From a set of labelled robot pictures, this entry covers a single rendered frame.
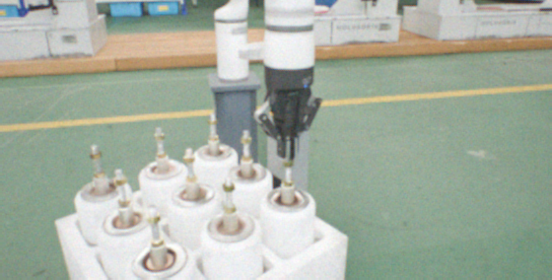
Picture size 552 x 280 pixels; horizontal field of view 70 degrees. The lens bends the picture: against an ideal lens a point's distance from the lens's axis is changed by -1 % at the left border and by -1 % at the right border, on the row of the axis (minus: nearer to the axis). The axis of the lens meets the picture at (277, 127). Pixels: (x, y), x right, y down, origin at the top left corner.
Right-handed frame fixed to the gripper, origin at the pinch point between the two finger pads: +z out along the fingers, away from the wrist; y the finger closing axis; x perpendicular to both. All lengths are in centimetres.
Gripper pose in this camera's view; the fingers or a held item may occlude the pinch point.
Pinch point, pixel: (288, 148)
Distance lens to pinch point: 65.0
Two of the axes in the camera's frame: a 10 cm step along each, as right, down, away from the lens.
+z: 0.0, 9.2, 3.9
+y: 7.7, -2.5, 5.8
